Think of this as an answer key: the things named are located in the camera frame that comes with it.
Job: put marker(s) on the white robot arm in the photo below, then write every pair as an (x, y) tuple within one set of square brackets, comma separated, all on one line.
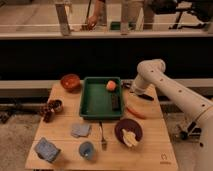
[(199, 108)]

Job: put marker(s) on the orange peach fruit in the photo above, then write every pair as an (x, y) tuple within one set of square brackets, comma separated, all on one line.
[(111, 85)]

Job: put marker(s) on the green plastic tray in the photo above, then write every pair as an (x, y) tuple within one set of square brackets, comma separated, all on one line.
[(96, 99)]

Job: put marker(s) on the orange red bowl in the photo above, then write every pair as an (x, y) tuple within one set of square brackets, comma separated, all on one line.
[(70, 81)]

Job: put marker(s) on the dark maroon plate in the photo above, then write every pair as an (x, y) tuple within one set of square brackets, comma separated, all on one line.
[(129, 125)]

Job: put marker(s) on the blue grey folded cloth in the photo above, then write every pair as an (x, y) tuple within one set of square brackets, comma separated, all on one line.
[(80, 130)]

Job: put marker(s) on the small metal can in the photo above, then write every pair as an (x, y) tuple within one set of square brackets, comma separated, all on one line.
[(58, 106)]

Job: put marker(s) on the pale yellow banana toy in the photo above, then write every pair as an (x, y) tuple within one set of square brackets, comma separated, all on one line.
[(129, 138)]

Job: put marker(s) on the metal fork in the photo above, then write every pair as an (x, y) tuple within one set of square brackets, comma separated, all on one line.
[(103, 140)]

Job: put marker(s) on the dark purple grape bunch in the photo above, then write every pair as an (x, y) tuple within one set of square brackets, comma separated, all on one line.
[(47, 111)]

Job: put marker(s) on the small blue cup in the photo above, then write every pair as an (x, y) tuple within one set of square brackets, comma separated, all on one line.
[(87, 150)]

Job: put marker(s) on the person in background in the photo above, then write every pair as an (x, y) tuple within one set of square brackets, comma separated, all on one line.
[(134, 8)]

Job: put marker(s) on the blue sponge block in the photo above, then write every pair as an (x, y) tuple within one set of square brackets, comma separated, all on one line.
[(46, 150)]

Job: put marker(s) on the black handled tool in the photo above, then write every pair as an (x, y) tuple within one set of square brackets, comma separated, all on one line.
[(127, 85)]

